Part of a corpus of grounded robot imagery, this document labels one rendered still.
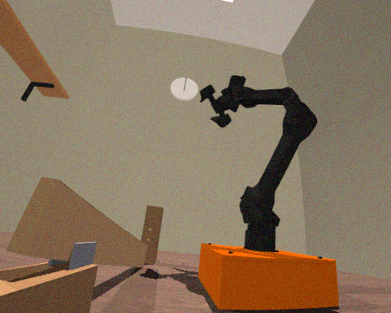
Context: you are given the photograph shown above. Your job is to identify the long tan wooden beam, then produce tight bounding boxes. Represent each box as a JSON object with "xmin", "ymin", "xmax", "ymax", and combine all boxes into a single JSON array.
[{"xmin": 6, "ymin": 177, "xmax": 147, "ymax": 267}]

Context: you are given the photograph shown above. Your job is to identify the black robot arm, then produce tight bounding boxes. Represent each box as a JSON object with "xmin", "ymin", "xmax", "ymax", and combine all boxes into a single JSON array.
[{"xmin": 221, "ymin": 75, "xmax": 317, "ymax": 253}]

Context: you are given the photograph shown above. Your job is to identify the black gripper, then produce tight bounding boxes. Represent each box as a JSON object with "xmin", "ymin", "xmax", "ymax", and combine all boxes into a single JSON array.
[{"xmin": 200, "ymin": 85, "xmax": 231, "ymax": 127}]

